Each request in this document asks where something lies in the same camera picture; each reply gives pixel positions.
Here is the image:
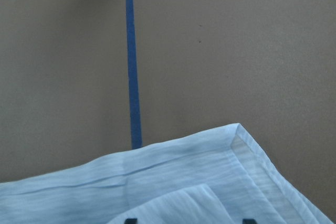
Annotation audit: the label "blue tape grid lines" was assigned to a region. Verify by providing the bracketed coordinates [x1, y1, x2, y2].
[125, 0, 142, 149]

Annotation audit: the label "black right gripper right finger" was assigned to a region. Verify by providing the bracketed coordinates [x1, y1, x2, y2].
[242, 219, 255, 224]

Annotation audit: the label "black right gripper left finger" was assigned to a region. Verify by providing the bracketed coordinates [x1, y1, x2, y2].
[124, 218, 138, 224]

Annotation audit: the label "light blue striped shirt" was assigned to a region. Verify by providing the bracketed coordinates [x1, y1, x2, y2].
[1, 123, 330, 223]

